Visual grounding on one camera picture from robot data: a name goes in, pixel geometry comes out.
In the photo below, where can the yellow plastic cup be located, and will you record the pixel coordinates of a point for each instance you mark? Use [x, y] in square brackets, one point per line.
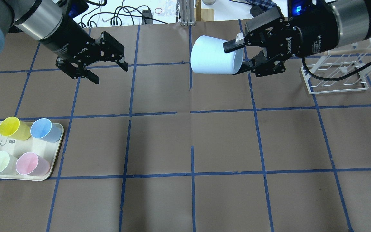
[14, 128]

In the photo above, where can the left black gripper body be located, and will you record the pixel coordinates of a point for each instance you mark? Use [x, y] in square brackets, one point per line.
[65, 39]

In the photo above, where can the wooden mug tree stand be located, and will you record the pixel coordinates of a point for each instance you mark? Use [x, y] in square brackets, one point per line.
[202, 14]

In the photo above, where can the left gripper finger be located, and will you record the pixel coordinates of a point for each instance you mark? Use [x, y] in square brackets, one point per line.
[91, 76]
[123, 65]

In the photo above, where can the pale blue ikea cup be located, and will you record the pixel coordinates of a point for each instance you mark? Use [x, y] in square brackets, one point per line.
[208, 57]

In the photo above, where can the aluminium frame post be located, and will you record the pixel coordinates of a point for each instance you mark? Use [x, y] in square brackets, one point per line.
[186, 12]

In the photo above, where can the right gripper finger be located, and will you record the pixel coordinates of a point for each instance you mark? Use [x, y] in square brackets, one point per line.
[246, 66]
[235, 44]

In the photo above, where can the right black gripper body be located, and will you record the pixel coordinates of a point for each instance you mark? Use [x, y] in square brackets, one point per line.
[312, 34]

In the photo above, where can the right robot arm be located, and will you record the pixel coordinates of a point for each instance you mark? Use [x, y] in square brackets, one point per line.
[353, 19]

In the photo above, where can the white wire cup rack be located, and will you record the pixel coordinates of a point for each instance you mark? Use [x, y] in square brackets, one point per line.
[339, 70]

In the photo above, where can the light green plastic cup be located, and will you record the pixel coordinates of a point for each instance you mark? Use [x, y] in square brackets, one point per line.
[7, 164]

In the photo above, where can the blue plaid folded umbrella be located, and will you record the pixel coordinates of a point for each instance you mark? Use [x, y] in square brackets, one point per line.
[263, 4]

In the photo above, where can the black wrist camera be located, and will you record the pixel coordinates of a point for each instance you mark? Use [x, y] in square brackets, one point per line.
[304, 7]

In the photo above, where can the blue plastic cup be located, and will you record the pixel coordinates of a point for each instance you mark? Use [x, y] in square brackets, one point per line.
[45, 130]

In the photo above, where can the pink plastic cup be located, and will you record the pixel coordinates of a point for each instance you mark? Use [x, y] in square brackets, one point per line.
[32, 164]

